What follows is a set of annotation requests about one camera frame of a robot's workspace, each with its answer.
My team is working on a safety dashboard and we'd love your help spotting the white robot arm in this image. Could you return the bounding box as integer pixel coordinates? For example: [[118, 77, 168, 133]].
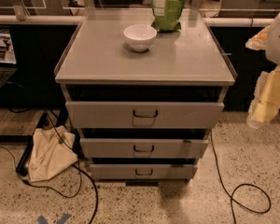
[[245, 13, 280, 129]]

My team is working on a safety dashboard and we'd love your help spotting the grey bottom drawer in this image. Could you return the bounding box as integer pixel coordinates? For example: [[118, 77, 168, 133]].
[[90, 164, 197, 180]]

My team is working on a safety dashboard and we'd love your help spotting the white horizontal rail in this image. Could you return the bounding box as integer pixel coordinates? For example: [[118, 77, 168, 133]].
[[0, 15, 273, 27]]

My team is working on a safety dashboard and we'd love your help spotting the white ceramic bowl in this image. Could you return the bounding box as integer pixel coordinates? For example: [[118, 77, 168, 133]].
[[123, 24, 157, 52]]

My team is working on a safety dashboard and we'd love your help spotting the cream cloth tote bag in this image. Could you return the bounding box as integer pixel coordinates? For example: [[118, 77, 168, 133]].
[[28, 126, 77, 182]]

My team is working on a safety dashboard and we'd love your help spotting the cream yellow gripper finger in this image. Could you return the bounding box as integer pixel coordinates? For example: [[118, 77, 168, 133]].
[[246, 115, 262, 129]]

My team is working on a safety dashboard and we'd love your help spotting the grey top drawer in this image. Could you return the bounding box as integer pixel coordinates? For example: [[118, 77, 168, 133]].
[[65, 102, 224, 129]]

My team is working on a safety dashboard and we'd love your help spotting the green snack bag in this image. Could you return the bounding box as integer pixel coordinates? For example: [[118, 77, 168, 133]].
[[151, 0, 186, 33]]

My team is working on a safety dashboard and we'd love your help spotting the grey drawer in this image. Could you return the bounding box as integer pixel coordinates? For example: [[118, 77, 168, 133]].
[[90, 164, 197, 180], [80, 138, 208, 158], [65, 102, 224, 129]]

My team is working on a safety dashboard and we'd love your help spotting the grey drawer cabinet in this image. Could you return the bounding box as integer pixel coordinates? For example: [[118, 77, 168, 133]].
[[53, 8, 238, 187]]

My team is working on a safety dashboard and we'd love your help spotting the open laptop computer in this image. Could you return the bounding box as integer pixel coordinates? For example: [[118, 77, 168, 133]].
[[0, 26, 18, 89]]

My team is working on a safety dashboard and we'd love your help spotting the black cable on left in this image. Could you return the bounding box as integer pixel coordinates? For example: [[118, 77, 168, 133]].
[[0, 109, 100, 224]]

